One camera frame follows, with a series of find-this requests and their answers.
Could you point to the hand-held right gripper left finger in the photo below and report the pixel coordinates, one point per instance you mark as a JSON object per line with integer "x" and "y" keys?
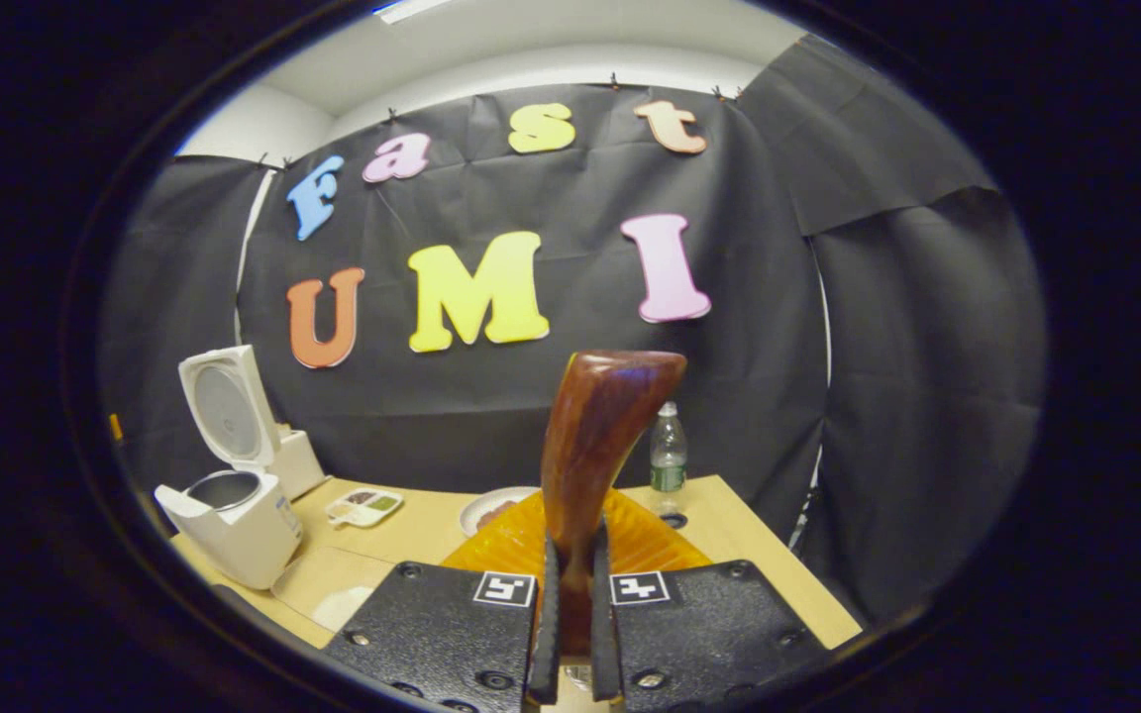
{"x": 545, "y": 644}

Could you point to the long ceiling light panel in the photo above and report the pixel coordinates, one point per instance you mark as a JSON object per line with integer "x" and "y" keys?
{"x": 407, "y": 10}

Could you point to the brown meat piece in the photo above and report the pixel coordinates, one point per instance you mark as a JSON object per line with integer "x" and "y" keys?
{"x": 498, "y": 513}

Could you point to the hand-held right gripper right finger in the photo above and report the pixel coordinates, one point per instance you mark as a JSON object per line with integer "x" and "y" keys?
{"x": 605, "y": 644}

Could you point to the dark round table grommet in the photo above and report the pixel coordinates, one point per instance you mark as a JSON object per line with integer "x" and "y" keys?
{"x": 674, "y": 520}

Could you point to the brown wooden spoon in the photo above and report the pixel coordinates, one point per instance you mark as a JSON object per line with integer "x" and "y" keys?
{"x": 600, "y": 426}

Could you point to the black backdrop cloth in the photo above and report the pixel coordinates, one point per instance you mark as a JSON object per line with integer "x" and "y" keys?
{"x": 491, "y": 416}

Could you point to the white rice cooker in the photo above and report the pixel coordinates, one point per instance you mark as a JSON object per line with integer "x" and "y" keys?
{"x": 244, "y": 540}

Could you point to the white divided sauce dish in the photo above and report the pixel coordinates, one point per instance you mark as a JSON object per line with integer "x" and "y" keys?
{"x": 343, "y": 510}

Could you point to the clear plastic water bottle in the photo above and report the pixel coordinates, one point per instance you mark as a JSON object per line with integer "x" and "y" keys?
{"x": 668, "y": 465}

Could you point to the white round plate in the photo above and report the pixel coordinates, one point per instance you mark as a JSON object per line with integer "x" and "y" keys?
{"x": 476, "y": 505}

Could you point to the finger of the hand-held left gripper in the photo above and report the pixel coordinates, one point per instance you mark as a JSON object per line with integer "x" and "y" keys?
{"x": 116, "y": 427}

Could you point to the white toaster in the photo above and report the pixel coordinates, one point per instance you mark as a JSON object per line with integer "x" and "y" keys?
{"x": 301, "y": 465}

